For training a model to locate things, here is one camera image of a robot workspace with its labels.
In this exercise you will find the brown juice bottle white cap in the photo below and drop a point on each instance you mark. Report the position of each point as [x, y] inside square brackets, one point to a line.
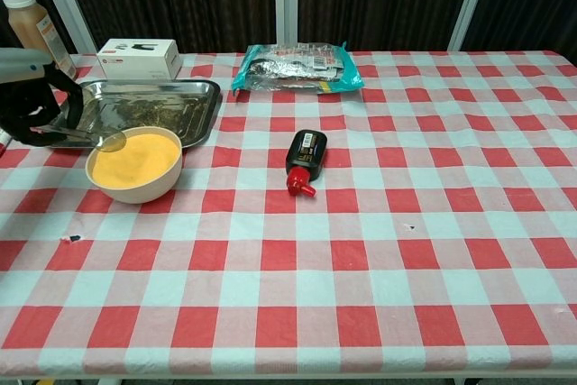
[33, 26]

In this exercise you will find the teal silver snack bag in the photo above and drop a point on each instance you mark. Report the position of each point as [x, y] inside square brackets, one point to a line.
[293, 69]

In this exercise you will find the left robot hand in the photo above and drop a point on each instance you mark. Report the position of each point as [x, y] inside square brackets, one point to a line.
[22, 96]

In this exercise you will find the black bottle red cap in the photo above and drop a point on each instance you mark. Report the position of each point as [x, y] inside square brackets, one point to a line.
[307, 150]

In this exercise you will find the white cardboard product box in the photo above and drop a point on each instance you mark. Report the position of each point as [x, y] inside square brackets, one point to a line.
[135, 62]

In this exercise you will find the metal tray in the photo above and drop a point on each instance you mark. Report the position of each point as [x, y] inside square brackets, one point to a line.
[153, 105]

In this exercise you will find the white round bowl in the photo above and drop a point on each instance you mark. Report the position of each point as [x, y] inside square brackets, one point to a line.
[135, 191]

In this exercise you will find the red white checkered tablecloth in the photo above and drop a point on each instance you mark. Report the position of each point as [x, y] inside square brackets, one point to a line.
[405, 222]

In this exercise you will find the clear plastic spoon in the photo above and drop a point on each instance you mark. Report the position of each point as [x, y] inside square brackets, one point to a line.
[110, 143]

